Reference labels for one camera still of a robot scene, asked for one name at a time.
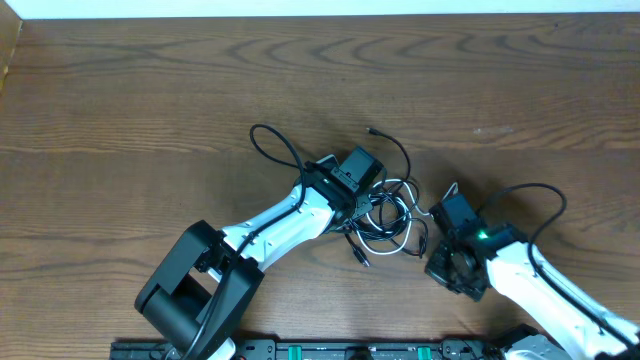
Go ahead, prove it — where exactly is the white cable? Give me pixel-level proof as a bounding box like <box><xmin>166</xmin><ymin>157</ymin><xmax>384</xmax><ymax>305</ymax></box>
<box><xmin>354</xmin><ymin>178</ymin><xmax>459</xmax><ymax>256</ymax></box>

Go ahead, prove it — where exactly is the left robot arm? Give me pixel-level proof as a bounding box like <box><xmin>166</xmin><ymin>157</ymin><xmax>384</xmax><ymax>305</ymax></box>
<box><xmin>134</xmin><ymin>147</ymin><xmax>384</xmax><ymax>359</ymax></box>

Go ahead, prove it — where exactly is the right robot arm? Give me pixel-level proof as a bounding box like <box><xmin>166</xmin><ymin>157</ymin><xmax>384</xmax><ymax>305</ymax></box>
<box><xmin>425</xmin><ymin>194</ymin><xmax>639</xmax><ymax>359</ymax></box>

